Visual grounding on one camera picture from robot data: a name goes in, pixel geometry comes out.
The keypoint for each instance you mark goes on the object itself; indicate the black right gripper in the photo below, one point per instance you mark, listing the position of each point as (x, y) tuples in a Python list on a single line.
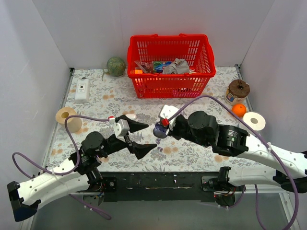
[(174, 126)]

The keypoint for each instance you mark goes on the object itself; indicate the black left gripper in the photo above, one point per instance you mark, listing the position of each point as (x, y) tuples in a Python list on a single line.
[(128, 139)]

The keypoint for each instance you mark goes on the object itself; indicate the white earbud charging case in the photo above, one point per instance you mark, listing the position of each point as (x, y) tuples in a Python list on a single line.
[(131, 116)]

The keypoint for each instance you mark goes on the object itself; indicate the purple earbud charging case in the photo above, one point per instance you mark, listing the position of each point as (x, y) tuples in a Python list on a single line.
[(160, 131)]

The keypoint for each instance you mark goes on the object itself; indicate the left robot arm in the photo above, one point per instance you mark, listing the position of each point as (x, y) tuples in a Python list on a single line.
[(79, 172)]

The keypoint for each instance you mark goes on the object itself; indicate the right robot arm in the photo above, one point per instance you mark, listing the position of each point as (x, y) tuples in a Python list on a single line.
[(282, 168)]

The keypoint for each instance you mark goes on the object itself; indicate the orange fruit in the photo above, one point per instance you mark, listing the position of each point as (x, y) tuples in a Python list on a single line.
[(239, 109)]

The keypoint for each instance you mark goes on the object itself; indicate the floral patterned table mat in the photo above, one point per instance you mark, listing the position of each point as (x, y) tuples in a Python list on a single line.
[(116, 96)]

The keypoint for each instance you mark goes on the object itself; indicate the white toilet paper roll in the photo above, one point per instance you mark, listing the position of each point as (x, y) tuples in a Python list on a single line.
[(255, 120)]

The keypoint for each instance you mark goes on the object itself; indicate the brown lidded jar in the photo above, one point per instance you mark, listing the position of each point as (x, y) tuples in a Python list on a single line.
[(236, 92)]

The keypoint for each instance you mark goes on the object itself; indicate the white rectangular device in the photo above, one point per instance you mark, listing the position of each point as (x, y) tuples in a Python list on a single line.
[(82, 92)]

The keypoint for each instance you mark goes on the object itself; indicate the crumpled grey bag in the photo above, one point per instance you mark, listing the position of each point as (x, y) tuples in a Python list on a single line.
[(178, 66)]

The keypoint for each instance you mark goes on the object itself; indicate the green melon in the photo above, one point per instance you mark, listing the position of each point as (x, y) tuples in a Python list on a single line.
[(116, 66)]

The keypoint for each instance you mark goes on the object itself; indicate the red plastic shopping basket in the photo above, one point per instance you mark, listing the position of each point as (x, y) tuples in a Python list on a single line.
[(149, 54)]

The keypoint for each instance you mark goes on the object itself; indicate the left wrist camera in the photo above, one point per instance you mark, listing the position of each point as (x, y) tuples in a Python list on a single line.
[(120, 126)]

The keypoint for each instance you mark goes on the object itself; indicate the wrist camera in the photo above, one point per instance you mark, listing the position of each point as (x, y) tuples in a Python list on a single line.
[(166, 112), (120, 126)]

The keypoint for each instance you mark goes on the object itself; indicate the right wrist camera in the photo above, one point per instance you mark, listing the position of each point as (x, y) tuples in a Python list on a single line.
[(166, 112)]

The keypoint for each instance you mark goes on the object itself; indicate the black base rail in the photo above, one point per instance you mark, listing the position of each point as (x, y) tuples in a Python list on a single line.
[(158, 186)]

